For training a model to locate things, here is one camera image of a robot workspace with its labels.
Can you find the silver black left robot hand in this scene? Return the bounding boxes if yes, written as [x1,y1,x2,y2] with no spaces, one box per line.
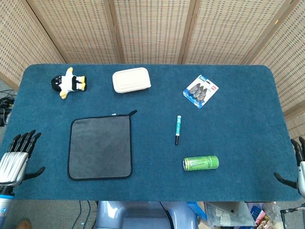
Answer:
[0,130,46,188]

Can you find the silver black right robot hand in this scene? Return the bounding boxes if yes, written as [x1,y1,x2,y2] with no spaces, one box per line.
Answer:
[274,136,305,198]

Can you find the grey green microfibre cloth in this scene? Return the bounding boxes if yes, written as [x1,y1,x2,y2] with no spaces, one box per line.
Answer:
[67,110,138,181]

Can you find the clear plastic storage box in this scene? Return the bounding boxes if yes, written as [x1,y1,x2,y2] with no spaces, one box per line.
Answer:
[204,201,256,227]

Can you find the black white penguin plush toy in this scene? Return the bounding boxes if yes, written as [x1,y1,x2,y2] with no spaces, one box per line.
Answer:
[50,67,88,100]

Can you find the green energy drink can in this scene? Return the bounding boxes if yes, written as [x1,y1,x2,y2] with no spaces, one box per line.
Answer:
[183,155,220,172]

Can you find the binder clip blister pack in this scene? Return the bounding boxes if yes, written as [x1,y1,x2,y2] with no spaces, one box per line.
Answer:
[183,74,219,109]

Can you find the teal marker pen black cap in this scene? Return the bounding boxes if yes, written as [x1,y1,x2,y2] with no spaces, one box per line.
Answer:
[174,115,182,146]

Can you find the blue grey robot torso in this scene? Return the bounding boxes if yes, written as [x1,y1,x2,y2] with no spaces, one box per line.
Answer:
[95,201,200,229]

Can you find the blue table cloth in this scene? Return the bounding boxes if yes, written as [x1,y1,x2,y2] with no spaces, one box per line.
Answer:
[0,63,302,202]

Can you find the beige lidded food container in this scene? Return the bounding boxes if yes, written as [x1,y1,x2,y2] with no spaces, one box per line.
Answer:
[112,67,152,94]

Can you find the woven wooden folding screen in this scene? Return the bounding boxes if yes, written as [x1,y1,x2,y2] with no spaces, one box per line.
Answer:
[0,0,305,145]

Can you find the black floor cables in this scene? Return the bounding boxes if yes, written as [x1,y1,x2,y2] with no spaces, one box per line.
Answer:
[0,89,17,127]

